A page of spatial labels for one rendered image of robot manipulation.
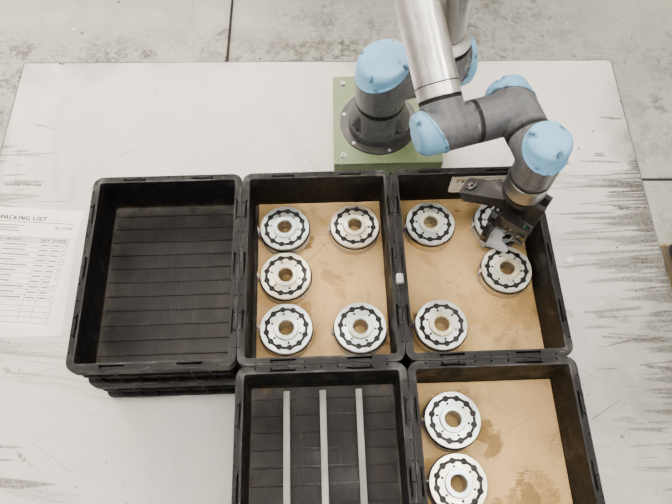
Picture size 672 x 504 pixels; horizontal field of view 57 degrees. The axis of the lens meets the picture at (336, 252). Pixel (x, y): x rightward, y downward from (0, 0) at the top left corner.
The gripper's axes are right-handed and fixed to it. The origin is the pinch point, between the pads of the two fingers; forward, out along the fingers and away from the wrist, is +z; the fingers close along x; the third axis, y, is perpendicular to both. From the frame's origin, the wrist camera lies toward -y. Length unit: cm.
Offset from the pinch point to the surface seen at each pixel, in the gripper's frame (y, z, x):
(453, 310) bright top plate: 3.3, -0.9, -19.2
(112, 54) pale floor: -177, 86, 27
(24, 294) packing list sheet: -77, 15, -67
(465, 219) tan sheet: -5.7, 2.0, 1.1
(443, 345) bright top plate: 5.5, -1.3, -26.4
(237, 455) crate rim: -11, -8, -65
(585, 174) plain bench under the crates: 9.8, 15.1, 37.2
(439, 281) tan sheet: -2.4, 2.0, -14.4
